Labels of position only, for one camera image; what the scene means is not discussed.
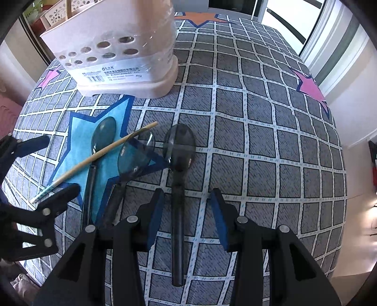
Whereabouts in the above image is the white plastic utensil holder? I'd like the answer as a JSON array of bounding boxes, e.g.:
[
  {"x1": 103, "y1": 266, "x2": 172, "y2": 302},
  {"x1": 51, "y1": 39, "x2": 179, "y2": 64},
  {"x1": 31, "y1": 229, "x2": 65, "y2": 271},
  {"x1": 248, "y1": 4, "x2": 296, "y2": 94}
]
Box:
[{"x1": 40, "y1": 0, "x2": 179, "y2": 99}]

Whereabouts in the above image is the dark translucent plastic spoon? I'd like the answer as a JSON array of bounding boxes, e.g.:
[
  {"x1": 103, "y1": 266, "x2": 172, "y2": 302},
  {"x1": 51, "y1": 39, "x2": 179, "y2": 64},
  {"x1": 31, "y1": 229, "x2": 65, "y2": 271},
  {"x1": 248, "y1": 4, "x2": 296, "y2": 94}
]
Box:
[
  {"x1": 102, "y1": 129, "x2": 156, "y2": 227},
  {"x1": 163, "y1": 124, "x2": 196, "y2": 287},
  {"x1": 82, "y1": 116, "x2": 118, "y2": 227}
]

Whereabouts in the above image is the pink plastic stool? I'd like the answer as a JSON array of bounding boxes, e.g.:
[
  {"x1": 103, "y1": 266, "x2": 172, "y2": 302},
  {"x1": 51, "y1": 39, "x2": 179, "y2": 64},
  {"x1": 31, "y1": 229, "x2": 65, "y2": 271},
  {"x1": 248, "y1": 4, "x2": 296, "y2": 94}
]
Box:
[{"x1": 0, "y1": 94, "x2": 23, "y2": 139}]

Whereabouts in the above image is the beige perforated basket trolley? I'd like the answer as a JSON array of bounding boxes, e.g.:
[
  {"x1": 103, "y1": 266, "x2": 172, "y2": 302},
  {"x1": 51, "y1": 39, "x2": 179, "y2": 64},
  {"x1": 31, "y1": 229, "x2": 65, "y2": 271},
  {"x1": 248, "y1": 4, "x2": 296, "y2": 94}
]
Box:
[{"x1": 28, "y1": 0, "x2": 107, "y2": 28}]

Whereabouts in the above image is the black built-in oven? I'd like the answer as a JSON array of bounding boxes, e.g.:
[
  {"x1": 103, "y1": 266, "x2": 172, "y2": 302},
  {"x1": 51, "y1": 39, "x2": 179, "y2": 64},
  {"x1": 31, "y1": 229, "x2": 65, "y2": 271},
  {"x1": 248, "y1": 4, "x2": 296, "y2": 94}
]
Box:
[{"x1": 208, "y1": 0, "x2": 260, "y2": 14}]

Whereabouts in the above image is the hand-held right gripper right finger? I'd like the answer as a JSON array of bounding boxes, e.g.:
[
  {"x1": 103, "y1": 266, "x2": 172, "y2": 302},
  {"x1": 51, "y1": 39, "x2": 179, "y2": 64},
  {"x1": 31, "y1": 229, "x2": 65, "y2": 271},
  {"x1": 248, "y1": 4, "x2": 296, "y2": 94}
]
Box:
[{"x1": 210, "y1": 188, "x2": 342, "y2": 306}]

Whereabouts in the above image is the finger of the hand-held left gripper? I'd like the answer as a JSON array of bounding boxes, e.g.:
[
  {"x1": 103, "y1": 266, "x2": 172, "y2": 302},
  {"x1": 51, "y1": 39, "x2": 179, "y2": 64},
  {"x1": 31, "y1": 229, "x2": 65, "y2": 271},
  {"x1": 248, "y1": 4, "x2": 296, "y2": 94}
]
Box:
[
  {"x1": 0, "y1": 183, "x2": 81, "y2": 264},
  {"x1": 0, "y1": 134, "x2": 50, "y2": 165}
]

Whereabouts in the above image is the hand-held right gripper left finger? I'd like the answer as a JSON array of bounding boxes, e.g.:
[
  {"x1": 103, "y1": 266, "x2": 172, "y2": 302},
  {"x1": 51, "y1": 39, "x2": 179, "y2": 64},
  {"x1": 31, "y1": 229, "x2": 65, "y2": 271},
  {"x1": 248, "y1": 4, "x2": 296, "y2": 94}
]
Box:
[{"x1": 32, "y1": 188, "x2": 165, "y2": 306}]

